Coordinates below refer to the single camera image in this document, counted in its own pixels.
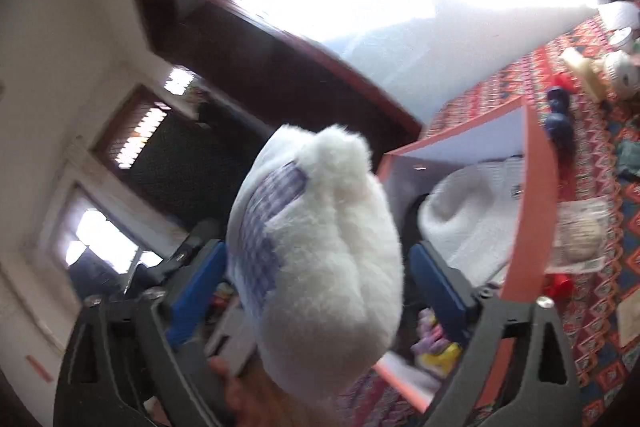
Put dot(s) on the white knitted beanie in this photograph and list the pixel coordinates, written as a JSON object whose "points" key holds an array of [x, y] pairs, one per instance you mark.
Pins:
{"points": [[471, 217]]}

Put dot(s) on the pink crochet flower pot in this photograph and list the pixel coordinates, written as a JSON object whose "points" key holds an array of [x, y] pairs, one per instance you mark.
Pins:
{"points": [[433, 351]]}

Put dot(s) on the packaged bun wrapper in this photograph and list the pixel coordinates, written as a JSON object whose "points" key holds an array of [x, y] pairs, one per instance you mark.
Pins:
{"points": [[580, 237]]}

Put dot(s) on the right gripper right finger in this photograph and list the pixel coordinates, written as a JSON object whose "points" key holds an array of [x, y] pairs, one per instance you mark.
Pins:
{"points": [[540, 387]]}

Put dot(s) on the beige masking tape roll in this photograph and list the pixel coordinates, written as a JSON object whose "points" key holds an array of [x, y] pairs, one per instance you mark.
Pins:
{"points": [[582, 68]]}

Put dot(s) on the small metal bowl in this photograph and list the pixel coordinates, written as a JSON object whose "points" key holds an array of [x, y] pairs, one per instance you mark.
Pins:
{"points": [[623, 40]]}

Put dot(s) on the blue figurine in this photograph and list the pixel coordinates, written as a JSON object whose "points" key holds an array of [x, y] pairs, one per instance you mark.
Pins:
{"points": [[559, 123]]}

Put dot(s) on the patterned ethnic tablecloth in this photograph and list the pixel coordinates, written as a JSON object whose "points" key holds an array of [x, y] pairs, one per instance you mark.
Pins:
{"points": [[391, 393]]}

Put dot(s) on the yarn ball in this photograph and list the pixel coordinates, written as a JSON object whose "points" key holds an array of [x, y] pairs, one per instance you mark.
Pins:
{"points": [[622, 72]]}

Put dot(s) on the black knitted glove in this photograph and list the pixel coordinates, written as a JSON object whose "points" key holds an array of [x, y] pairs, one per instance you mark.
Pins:
{"points": [[628, 159]]}

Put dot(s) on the white plush rabbit toy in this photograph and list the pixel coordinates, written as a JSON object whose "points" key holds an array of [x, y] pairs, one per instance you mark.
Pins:
{"points": [[314, 253]]}

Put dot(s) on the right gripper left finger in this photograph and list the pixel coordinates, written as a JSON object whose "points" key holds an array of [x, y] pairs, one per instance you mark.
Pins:
{"points": [[124, 351]]}

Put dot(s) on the beige adhesive bandage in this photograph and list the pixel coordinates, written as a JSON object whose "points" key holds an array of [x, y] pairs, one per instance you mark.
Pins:
{"points": [[628, 321]]}

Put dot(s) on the person's hand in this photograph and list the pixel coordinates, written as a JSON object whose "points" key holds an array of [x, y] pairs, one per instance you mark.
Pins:
{"points": [[255, 400]]}

